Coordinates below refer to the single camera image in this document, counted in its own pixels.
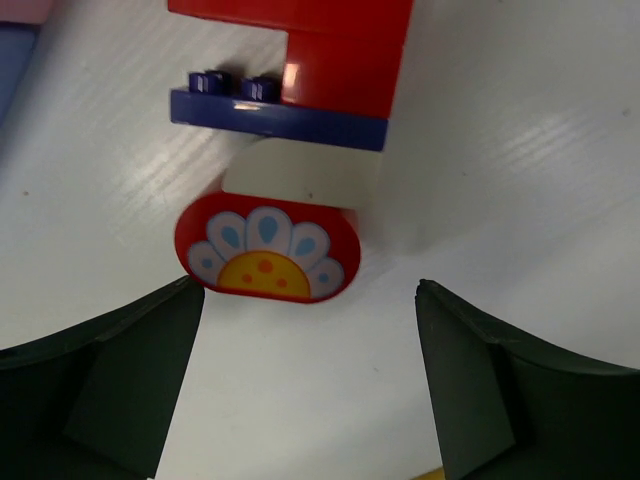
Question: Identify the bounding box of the dark blue plastic bin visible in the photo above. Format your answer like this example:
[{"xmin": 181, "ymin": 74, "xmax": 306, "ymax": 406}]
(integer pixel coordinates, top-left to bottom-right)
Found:
[{"xmin": 0, "ymin": 21, "xmax": 41, "ymax": 124}]

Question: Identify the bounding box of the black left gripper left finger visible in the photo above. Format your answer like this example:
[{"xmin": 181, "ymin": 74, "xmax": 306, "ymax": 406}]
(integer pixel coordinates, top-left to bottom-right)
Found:
[{"xmin": 1, "ymin": 277, "xmax": 205, "ymax": 479}]

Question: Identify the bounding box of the dark blue lego plate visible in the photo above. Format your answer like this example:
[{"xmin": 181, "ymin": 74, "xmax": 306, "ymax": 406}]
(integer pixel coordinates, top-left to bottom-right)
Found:
[{"xmin": 169, "ymin": 70, "xmax": 388, "ymax": 152}]

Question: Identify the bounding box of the red flower printed lego piece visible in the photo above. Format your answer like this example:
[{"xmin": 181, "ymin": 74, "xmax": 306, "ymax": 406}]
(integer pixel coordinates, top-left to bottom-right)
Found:
[{"xmin": 174, "ymin": 190, "xmax": 362, "ymax": 304}]

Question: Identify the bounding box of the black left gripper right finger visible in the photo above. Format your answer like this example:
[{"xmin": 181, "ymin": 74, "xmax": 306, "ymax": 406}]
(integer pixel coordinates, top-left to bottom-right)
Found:
[{"xmin": 415, "ymin": 280, "xmax": 639, "ymax": 479}]

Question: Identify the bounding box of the small pink plastic bin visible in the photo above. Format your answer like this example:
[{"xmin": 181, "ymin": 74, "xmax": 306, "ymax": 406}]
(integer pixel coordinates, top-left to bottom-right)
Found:
[{"xmin": 0, "ymin": 0, "xmax": 54, "ymax": 25}]

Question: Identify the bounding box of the red stepped lego brick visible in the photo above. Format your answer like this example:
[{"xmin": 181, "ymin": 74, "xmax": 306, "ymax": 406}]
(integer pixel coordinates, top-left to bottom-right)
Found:
[{"xmin": 167, "ymin": 0, "xmax": 413, "ymax": 119}]

